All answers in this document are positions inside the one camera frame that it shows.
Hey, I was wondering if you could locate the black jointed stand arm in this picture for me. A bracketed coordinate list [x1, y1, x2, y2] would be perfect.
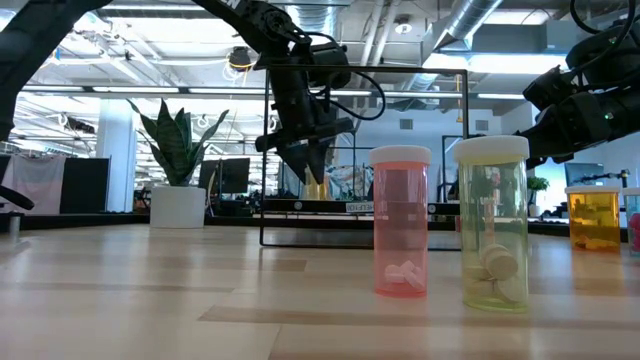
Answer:
[574, 168, 632, 186]

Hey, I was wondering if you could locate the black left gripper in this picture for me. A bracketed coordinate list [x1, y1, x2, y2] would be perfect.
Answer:
[254, 64, 356, 185]

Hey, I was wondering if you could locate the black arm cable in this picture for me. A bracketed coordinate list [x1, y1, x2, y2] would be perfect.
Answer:
[299, 30, 387, 122]
[568, 0, 640, 51]

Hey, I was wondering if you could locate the black ceiling device yellow cable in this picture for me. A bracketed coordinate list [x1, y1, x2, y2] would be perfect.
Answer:
[227, 44, 255, 72]

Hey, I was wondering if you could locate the black aluminium rail frame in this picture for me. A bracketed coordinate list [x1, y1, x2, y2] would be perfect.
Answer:
[0, 212, 630, 245]

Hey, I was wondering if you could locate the pink pill bottle white cap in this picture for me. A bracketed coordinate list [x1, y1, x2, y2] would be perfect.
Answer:
[369, 145, 432, 299]

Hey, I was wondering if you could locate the silver spiral ceiling duct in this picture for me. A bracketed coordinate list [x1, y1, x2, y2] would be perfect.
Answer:
[399, 0, 504, 94]
[284, 0, 344, 166]

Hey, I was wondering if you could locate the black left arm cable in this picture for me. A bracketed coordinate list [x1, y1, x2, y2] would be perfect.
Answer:
[299, 30, 387, 122]

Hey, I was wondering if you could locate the small green potted plant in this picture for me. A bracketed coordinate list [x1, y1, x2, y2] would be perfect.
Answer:
[527, 175, 550, 218]

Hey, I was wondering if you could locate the snake plant in white pot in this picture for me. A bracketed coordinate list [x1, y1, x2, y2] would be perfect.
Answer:
[126, 97, 231, 230]

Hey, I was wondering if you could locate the black computer monitor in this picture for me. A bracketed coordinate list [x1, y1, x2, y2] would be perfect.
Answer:
[198, 159, 222, 195]
[219, 157, 251, 195]

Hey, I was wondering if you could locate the white pillar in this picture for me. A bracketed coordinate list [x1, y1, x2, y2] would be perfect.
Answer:
[96, 98, 137, 214]

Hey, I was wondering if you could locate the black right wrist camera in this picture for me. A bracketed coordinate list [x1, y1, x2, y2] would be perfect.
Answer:
[521, 64, 577, 109]

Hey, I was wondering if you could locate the wide bright ceiling light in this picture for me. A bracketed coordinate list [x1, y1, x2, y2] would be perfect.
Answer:
[422, 52, 569, 76]

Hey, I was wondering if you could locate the amber pill bottle white cap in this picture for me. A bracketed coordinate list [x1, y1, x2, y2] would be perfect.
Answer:
[564, 185, 622, 254]

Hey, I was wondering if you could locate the black-framed wooden shelf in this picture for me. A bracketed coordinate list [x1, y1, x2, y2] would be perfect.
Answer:
[259, 63, 470, 250]

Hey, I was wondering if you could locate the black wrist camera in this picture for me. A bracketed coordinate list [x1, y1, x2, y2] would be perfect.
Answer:
[307, 42, 352, 91]
[521, 64, 577, 109]

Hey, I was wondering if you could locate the pale hanging cloth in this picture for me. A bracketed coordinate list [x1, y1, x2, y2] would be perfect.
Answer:
[2, 154, 66, 215]

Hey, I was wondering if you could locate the black partition panel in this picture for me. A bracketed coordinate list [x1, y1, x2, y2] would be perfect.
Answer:
[59, 157, 110, 216]

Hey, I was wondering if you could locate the yellow-green pill bottle white cap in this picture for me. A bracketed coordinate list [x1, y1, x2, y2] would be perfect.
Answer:
[453, 135, 531, 314]

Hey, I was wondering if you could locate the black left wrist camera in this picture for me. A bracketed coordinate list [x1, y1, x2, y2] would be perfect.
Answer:
[307, 42, 352, 91]

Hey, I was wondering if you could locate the bluish lit monitor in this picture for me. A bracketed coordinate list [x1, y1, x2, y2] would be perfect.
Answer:
[564, 162, 605, 190]

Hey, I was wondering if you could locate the yellow pill bottle white cap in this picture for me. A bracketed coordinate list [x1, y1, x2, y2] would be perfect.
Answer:
[303, 167, 331, 201]

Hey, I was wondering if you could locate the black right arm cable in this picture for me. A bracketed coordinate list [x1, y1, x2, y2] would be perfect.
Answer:
[568, 0, 640, 51]

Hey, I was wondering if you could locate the red bottle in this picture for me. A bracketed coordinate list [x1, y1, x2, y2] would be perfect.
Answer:
[622, 187, 640, 257]

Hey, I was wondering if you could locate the long ceiling light strip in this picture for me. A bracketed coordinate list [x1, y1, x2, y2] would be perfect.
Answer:
[19, 85, 374, 98]

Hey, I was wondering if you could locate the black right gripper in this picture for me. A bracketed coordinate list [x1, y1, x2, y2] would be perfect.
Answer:
[514, 92, 617, 170]

